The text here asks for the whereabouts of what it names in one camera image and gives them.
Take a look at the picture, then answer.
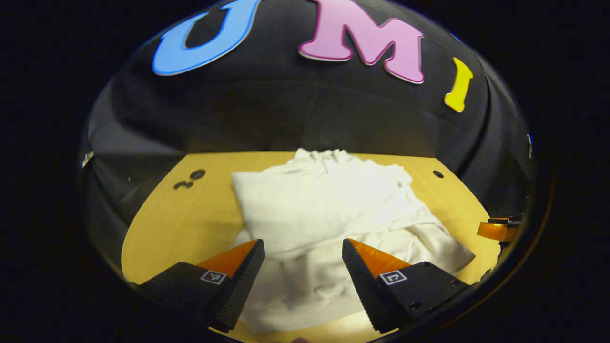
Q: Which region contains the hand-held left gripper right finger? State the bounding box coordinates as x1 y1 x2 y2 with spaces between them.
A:
342 238 472 334

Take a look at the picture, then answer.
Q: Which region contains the black backdrop cloth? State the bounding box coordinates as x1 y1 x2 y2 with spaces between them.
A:
79 0 534 286

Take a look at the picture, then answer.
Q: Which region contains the white cloth garment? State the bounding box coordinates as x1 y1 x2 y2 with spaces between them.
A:
231 148 476 334

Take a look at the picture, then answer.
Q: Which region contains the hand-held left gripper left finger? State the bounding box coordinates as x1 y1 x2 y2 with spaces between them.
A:
138 239 266 333

